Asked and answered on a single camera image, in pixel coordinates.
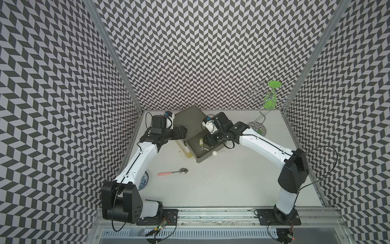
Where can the grey top drawer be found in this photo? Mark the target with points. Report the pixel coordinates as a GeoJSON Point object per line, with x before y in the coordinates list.
{"type": "Point", "coordinates": [201, 153]}

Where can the pink handled metal spoon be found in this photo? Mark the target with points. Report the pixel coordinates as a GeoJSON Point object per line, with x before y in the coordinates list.
{"type": "Point", "coordinates": [180, 171]}

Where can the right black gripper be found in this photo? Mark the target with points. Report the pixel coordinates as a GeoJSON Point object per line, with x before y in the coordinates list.
{"type": "Point", "coordinates": [210, 142]}

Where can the chrome spiral mug tree stand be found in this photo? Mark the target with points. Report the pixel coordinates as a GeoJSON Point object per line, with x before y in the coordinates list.
{"type": "Point", "coordinates": [268, 101]}

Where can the grey drawer cabinet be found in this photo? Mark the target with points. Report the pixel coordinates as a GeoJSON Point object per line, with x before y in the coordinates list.
{"type": "Point", "coordinates": [191, 118]}

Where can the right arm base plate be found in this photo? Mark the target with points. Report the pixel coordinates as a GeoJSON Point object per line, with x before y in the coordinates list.
{"type": "Point", "coordinates": [276, 217]}

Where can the blue patterned white plate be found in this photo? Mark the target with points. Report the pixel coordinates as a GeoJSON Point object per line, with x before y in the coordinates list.
{"type": "Point", "coordinates": [144, 181]}

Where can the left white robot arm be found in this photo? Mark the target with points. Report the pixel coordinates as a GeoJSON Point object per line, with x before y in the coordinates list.
{"type": "Point", "coordinates": [121, 200]}

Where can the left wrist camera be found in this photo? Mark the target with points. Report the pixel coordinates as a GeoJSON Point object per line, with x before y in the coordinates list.
{"type": "Point", "coordinates": [170, 116]}

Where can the aluminium front rail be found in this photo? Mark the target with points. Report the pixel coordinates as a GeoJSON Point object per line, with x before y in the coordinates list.
{"type": "Point", "coordinates": [218, 217]}

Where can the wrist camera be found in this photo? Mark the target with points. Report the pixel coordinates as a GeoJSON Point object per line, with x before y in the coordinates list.
{"type": "Point", "coordinates": [209, 124]}
{"type": "Point", "coordinates": [170, 116]}

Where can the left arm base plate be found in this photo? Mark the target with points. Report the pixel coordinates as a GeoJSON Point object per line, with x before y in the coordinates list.
{"type": "Point", "coordinates": [169, 215]}

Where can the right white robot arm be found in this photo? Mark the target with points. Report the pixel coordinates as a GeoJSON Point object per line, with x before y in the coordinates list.
{"type": "Point", "coordinates": [291, 162]}

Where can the keys with yellow tag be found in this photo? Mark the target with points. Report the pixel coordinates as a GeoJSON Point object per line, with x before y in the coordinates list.
{"type": "Point", "coordinates": [202, 145]}

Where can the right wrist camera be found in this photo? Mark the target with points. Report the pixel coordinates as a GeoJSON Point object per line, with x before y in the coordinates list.
{"type": "Point", "coordinates": [209, 124]}

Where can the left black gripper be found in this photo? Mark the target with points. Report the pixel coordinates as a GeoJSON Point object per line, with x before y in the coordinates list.
{"type": "Point", "coordinates": [182, 133]}

